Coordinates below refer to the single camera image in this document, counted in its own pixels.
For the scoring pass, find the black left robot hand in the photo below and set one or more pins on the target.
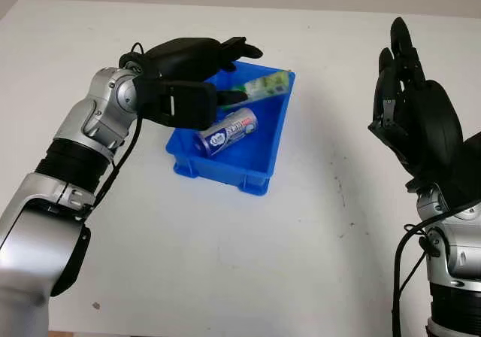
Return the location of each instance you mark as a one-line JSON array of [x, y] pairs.
[[188, 58]]

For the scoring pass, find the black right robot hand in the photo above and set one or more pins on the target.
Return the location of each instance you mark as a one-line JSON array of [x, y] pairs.
[[428, 126]]

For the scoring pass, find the green toothpaste box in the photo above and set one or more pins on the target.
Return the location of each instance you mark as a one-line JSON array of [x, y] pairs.
[[267, 85]]

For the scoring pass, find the silver blue can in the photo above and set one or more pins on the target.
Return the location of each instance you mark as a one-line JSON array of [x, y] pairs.
[[225, 135]]

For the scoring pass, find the blue plastic tray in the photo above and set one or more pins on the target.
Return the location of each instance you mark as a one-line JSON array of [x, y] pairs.
[[263, 145]]

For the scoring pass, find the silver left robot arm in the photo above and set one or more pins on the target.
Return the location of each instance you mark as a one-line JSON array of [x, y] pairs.
[[45, 220]]

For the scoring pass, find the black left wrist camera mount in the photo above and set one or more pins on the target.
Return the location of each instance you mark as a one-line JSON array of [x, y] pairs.
[[176, 104]]

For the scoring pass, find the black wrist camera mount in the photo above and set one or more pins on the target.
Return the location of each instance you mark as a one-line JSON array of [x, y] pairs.
[[176, 104], [469, 167]]

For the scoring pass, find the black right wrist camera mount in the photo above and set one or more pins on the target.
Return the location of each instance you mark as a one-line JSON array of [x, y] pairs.
[[469, 167]]

